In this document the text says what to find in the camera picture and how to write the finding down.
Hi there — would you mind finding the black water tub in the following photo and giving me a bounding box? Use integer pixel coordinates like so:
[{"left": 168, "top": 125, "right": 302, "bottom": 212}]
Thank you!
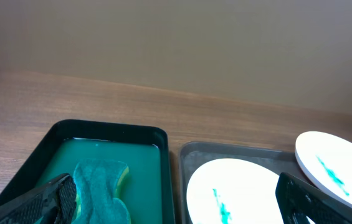
[{"left": 0, "top": 119, "right": 176, "bottom": 223}]

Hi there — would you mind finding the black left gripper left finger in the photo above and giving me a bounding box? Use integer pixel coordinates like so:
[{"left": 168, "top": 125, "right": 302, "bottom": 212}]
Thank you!
[{"left": 0, "top": 174, "right": 77, "bottom": 224}]

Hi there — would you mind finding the white plate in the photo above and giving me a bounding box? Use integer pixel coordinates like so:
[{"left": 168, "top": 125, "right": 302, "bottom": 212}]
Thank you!
[
  {"left": 186, "top": 158, "right": 283, "bottom": 224},
  {"left": 295, "top": 131, "right": 352, "bottom": 208}
]

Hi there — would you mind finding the green yellow sponge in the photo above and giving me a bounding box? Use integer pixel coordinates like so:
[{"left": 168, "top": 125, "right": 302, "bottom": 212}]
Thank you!
[{"left": 73, "top": 159, "right": 131, "bottom": 224}]

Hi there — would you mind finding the dark grey serving tray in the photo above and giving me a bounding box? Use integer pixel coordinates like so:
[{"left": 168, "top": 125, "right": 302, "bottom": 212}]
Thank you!
[{"left": 178, "top": 141, "right": 311, "bottom": 224}]

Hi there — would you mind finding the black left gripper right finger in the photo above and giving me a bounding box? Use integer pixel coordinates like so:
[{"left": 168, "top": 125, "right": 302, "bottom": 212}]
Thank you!
[{"left": 275, "top": 172, "right": 352, "bottom": 224}]

